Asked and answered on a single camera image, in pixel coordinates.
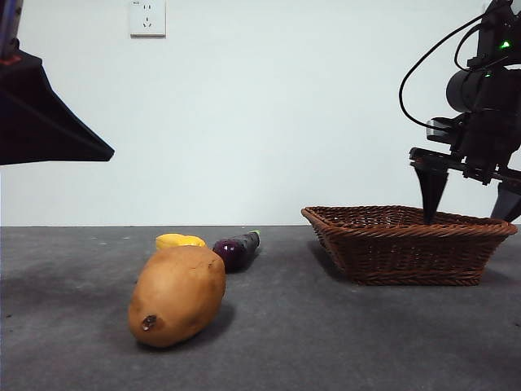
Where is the white wall socket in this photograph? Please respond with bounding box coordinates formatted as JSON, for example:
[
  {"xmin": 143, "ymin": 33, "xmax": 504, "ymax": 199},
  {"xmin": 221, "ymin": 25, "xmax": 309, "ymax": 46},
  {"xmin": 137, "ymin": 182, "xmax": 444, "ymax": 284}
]
[{"xmin": 129, "ymin": 0, "xmax": 168, "ymax": 40}]

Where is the yellow vegetable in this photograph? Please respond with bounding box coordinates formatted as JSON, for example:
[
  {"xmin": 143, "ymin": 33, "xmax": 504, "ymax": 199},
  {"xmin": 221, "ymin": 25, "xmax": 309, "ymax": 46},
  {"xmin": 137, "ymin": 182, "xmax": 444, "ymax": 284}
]
[{"xmin": 155, "ymin": 233, "xmax": 208, "ymax": 251}]

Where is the brown wicker basket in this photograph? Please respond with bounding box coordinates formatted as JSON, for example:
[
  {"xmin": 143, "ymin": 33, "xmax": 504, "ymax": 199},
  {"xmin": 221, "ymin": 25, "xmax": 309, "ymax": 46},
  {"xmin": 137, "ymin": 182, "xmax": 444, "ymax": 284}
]
[{"xmin": 300, "ymin": 205, "xmax": 519, "ymax": 287}]

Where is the pale grey camera box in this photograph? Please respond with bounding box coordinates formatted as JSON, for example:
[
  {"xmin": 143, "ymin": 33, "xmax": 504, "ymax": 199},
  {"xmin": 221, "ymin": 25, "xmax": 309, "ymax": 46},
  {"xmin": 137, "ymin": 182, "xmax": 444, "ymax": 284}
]
[{"xmin": 425, "ymin": 116, "xmax": 465, "ymax": 144}]

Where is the purple eggplant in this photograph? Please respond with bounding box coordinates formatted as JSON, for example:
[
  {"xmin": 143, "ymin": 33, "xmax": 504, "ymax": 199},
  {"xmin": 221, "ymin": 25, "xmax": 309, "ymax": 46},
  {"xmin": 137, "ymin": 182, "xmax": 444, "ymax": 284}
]
[{"xmin": 212, "ymin": 230, "xmax": 261, "ymax": 273}]

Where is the black cable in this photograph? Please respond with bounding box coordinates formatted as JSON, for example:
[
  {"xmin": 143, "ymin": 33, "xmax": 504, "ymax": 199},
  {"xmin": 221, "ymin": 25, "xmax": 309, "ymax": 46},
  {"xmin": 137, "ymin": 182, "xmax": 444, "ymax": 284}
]
[
  {"xmin": 398, "ymin": 15, "xmax": 489, "ymax": 128},
  {"xmin": 453, "ymin": 22, "xmax": 484, "ymax": 72}
]

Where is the brown potato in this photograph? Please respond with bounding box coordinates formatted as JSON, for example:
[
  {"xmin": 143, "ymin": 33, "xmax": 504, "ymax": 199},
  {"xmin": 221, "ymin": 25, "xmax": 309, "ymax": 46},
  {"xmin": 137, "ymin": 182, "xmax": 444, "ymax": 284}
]
[{"xmin": 127, "ymin": 245, "xmax": 227, "ymax": 349}]

